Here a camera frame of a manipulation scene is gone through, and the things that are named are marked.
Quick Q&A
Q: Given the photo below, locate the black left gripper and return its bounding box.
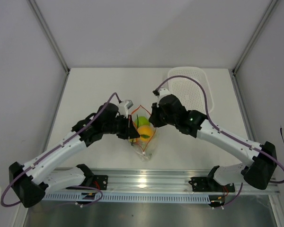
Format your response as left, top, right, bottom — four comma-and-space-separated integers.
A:
102, 114, 140, 140

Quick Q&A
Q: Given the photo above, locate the green apple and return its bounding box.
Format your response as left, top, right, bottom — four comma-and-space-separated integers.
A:
140, 116, 150, 127

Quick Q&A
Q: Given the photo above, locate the orange fruit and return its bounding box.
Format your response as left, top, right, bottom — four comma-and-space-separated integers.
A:
137, 125, 154, 143

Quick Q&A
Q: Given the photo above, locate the clear orange-zipper zip bag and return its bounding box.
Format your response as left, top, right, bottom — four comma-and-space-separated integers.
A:
128, 105, 158, 161

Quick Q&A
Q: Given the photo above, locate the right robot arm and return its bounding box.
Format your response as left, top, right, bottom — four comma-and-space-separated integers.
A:
149, 94, 277, 191

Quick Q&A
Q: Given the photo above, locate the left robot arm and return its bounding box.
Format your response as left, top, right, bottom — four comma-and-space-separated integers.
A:
9, 100, 140, 208

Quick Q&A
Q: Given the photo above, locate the white perforated plastic basket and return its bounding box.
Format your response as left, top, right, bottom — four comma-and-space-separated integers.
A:
168, 67, 214, 114

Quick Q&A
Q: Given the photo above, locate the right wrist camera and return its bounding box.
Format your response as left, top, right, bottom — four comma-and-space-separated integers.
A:
153, 88, 171, 101

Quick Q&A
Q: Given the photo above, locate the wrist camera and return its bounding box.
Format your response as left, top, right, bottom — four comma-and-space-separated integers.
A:
118, 100, 133, 118
153, 88, 171, 101

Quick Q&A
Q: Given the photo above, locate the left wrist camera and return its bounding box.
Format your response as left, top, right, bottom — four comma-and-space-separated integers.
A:
118, 100, 133, 118

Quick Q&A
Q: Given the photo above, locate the aluminium mounting rail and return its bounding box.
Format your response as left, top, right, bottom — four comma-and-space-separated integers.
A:
44, 168, 281, 196

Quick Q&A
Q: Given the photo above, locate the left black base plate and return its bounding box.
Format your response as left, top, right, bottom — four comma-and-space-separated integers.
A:
66, 175, 108, 191

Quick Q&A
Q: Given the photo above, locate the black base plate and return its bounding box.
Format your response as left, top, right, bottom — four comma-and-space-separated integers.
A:
66, 175, 108, 191
189, 176, 235, 192

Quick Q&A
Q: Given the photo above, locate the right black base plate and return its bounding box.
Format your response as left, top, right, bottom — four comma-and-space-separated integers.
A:
189, 176, 235, 192

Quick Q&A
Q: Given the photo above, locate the slotted white cable duct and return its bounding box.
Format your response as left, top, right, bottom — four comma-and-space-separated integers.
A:
43, 192, 211, 204

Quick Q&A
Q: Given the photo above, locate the left aluminium frame post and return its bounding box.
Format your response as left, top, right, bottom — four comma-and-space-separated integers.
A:
27, 0, 70, 74

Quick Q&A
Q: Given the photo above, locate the aluminium frame post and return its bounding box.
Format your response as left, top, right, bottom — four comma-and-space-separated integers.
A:
27, 0, 70, 74
232, 0, 281, 76

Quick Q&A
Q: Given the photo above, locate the right aluminium frame post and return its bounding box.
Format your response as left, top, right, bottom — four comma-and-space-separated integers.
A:
232, 0, 281, 76

